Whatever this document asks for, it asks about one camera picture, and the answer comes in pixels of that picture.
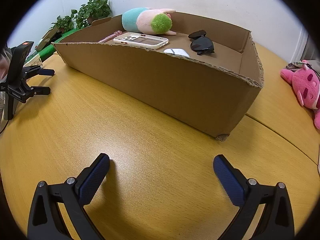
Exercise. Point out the white earbuds case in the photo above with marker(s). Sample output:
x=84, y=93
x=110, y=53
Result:
x=177, y=52

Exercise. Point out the pink pen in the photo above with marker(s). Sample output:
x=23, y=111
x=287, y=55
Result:
x=111, y=36

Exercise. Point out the brown cardboard box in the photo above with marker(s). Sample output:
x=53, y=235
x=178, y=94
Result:
x=162, y=85

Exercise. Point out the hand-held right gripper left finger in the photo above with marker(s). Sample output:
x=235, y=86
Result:
x=93, y=180

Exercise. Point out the pastel pig plush toy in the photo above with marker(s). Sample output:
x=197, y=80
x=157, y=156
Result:
x=145, y=21

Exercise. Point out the clear plastic case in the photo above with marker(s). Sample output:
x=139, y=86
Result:
x=140, y=40

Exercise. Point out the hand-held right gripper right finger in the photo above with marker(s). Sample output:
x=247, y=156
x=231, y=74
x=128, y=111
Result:
x=228, y=180

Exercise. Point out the large potted green plant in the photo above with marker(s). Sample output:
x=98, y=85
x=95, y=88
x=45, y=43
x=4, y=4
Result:
x=96, y=8

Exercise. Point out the black sunglasses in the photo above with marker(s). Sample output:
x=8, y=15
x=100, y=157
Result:
x=202, y=43

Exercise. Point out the beige cloth bag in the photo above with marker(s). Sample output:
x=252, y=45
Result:
x=296, y=65

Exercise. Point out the small open cardboard carton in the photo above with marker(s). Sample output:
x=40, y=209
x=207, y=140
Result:
x=47, y=38

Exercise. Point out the white door frame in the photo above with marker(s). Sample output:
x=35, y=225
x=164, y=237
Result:
x=303, y=45

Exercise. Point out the small potted green plant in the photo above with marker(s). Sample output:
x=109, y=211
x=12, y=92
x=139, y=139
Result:
x=63, y=22

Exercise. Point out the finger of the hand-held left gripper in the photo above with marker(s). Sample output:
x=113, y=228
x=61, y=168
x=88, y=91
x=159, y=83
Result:
x=47, y=72
x=41, y=90

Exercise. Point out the pink plush toy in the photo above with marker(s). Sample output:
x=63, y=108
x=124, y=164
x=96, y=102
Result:
x=305, y=85

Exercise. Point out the green board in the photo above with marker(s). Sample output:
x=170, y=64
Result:
x=50, y=51

